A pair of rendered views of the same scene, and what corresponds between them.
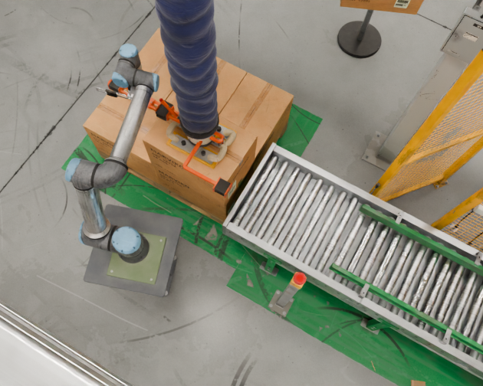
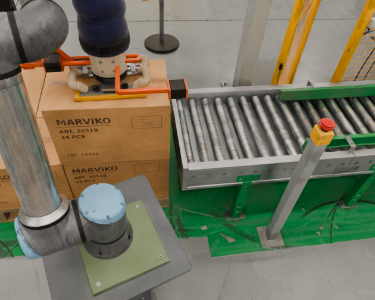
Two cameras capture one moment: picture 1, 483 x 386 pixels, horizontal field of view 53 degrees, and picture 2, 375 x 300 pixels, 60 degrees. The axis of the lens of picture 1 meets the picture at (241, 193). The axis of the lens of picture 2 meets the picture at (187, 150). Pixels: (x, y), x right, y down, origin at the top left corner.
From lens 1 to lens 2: 1.87 m
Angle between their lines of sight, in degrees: 28
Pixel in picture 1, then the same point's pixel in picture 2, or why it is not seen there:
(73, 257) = not seen: outside the picture
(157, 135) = (57, 99)
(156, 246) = (137, 215)
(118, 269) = (106, 275)
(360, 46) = (166, 45)
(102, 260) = (72, 283)
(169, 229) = (136, 192)
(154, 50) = not seen: outside the picture
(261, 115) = not seen: hidden behind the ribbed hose
